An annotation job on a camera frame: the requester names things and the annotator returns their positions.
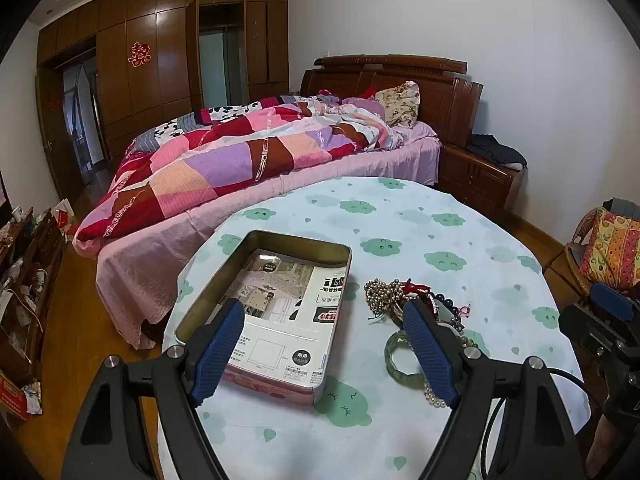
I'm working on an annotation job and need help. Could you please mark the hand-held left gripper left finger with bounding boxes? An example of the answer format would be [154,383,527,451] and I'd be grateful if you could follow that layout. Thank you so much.
[61,299,246,480]

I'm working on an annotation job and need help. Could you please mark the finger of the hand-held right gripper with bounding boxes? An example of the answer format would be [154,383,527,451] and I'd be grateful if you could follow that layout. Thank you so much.
[590,282,640,322]

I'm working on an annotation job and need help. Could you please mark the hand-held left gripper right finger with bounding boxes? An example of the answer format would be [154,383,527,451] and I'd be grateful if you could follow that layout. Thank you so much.
[401,297,588,480]

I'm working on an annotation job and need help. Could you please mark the green jade bangle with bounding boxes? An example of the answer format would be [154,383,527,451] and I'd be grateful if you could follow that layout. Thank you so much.
[384,329,427,376]

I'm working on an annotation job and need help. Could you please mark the white pearl bracelet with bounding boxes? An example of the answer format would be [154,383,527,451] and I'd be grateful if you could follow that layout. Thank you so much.
[423,379,449,409]

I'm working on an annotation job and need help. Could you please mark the dark bead bracelet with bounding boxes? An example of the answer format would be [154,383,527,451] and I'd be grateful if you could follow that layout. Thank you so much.
[430,292,488,356]

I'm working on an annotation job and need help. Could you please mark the gold bead necklace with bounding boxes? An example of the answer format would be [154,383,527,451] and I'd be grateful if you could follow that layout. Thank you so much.
[364,279,407,319]

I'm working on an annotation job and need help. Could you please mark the pink metal tin box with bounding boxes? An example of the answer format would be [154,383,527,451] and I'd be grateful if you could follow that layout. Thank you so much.
[175,230,352,406]

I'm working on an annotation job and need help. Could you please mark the person's right forearm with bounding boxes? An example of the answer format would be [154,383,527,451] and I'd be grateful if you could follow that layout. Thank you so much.
[586,400,640,480]

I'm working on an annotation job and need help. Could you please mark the colourful patterned cushion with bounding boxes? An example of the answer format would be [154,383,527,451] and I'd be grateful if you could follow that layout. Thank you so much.
[580,208,640,287]

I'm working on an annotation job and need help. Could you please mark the wicker chair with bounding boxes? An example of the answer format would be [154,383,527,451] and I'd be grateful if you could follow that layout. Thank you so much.
[542,205,640,306]

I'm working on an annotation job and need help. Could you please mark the printed paper sheet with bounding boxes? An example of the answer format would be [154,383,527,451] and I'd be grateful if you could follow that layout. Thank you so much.
[220,247,348,391]

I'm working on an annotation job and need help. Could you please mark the pink bed sheet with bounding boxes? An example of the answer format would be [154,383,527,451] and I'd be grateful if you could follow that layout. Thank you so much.
[72,121,444,351]

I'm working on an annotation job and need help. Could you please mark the wooden nightstand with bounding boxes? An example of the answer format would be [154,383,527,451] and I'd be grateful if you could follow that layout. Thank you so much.
[439,141,527,217]

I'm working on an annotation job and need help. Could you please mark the patchwork quilt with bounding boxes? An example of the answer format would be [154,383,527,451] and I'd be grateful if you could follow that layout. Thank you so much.
[75,92,407,241]

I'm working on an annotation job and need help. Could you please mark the dark clothes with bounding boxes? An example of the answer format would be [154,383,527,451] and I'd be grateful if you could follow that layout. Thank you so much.
[467,133,528,170]

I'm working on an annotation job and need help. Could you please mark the cluttered low wooden table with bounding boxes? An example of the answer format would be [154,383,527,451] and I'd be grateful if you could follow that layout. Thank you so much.
[0,205,67,386]

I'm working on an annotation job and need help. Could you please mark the red cardboard box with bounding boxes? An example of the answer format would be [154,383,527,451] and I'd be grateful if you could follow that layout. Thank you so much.
[0,370,29,422]

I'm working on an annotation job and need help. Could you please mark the floral pillow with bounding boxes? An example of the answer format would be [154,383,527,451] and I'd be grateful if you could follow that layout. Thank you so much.
[374,81,421,128]

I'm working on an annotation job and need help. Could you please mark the wooden headboard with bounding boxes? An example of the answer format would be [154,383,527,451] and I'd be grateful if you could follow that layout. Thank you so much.
[300,55,485,150]

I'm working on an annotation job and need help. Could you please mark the wooden wardrobe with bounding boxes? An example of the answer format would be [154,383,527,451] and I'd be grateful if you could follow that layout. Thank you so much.
[37,0,291,173]

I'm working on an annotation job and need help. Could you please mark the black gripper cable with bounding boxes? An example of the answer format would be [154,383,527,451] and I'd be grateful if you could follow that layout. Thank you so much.
[479,367,587,480]

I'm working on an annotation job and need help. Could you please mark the red paper wall decoration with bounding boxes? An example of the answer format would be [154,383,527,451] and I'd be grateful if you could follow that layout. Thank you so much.
[127,42,151,69]

